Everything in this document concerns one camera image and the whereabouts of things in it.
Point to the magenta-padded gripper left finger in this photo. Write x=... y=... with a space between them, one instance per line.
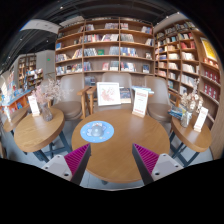
x=58 y=165

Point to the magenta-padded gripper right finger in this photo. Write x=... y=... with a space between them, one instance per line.
x=165 y=165

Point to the round light blue mouse pad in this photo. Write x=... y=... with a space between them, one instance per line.
x=107 y=131

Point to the round wooden side table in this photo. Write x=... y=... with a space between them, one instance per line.
x=13 y=121
x=196 y=138
x=36 y=131

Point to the glass vase with beige flowers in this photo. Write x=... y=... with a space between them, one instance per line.
x=185 y=120

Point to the stack of books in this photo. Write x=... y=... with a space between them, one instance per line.
x=175 y=113

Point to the glass vase with pink flowers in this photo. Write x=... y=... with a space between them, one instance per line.
x=46 y=113

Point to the brown leather wooden armchair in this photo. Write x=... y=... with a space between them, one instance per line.
x=160 y=108
x=115 y=78
x=68 y=110

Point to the small white red sign card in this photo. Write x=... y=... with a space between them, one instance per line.
x=34 y=106
x=201 y=119

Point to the white red sign, wooden base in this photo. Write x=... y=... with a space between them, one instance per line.
x=140 y=102

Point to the orange display table with books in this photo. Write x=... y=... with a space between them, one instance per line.
x=15 y=101

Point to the light blue books pile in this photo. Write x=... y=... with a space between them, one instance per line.
x=146 y=90

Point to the dark blue book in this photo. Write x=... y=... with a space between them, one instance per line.
x=125 y=95

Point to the white framed pink floral picture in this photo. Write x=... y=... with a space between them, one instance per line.
x=108 y=94

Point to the curved wooden bookshelf unit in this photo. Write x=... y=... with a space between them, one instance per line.
x=190 y=66

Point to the small wooden bookshelf unit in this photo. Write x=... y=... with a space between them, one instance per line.
x=26 y=66

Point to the wide wooden bookshelf unit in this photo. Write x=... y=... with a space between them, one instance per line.
x=110 y=43

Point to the white hanging ceiling panel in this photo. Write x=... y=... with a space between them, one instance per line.
x=40 y=26

